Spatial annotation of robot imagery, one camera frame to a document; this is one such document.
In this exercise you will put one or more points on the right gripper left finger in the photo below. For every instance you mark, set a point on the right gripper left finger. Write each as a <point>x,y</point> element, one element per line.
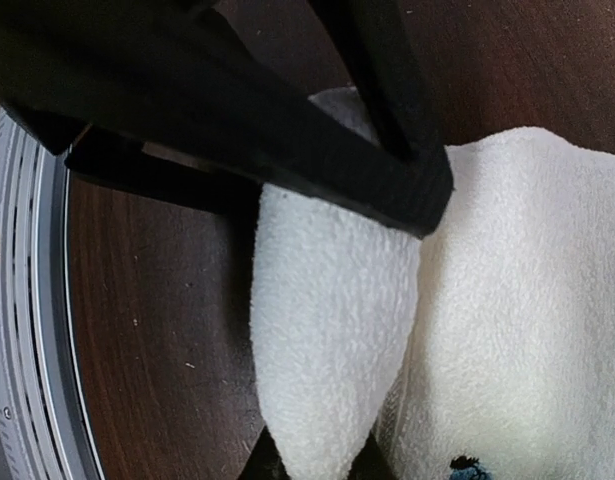
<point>264,462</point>

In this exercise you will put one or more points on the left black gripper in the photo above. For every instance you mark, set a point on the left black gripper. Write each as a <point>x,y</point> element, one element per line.
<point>169,72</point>

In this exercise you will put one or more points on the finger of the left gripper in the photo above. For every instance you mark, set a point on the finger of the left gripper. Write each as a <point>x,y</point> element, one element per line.
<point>403,180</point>

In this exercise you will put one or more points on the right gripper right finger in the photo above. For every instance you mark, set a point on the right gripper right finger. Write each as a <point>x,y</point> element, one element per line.
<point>370,464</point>

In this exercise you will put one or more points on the white cream towel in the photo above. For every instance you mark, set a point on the white cream towel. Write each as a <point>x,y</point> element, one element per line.
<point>493,338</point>

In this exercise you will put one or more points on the aluminium front rail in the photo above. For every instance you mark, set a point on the aluminium front rail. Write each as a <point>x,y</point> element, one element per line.
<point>45,431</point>

